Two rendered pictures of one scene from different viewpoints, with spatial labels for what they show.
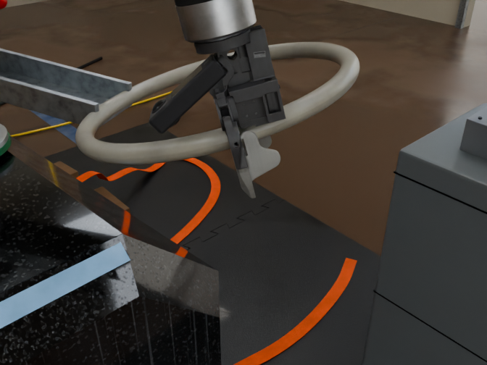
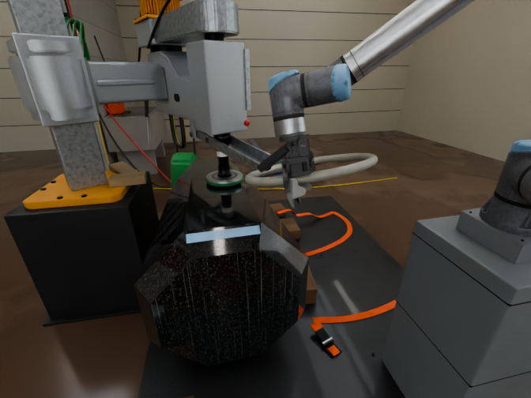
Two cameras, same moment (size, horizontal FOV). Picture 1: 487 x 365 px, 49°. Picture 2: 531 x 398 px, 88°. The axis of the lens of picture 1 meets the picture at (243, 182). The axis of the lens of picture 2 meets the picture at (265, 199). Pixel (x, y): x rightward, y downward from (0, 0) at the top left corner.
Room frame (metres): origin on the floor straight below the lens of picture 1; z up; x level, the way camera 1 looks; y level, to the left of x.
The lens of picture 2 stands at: (-0.09, -0.32, 1.39)
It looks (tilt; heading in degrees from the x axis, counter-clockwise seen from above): 25 degrees down; 31
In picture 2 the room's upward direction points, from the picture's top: 1 degrees counter-clockwise
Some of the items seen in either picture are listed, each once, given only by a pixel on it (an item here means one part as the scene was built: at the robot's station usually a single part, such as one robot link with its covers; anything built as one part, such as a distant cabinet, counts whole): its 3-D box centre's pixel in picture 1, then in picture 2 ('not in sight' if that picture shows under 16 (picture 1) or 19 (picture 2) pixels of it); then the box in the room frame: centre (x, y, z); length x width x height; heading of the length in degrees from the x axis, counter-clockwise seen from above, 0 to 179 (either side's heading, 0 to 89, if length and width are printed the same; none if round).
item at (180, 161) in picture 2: not in sight; (184, 167); (1.99, 1.96, 0.43); 0.35 x 0.35 x 0.87; 26
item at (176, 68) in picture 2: not in sight; (190, 91); (1.27, 1.02, 1.28); 0.74 x 0.23 x 0.49; 68
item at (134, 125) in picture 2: not in sight; (141, 139); (2.72, 3.64, 0.43); 1.30 x 0.62 x 0.86; 42
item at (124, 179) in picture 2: not in sight; (128, 178); (0.85, 1.21, 0.81); 0.20 x 0.10 x 0.05; 139
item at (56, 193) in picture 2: not in sight; (88, 185); (0.72, 1.43, 0.76); 0.49 x 0.49 x 0.05; 41
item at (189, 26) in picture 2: not in sight; (183, 32); (1.24, 0.99, 1.60); 0.96 x 0.25 x 0.17; 68
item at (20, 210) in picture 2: not in sight; (104, 239); (0.72, 1.43, 0.37); 0.66 x 0.66 x 0.74; 41
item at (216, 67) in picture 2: not in sight; (211, 91); (1.14, 0.74, 1.30); 0.36 x 0.22 x 0.45; 68
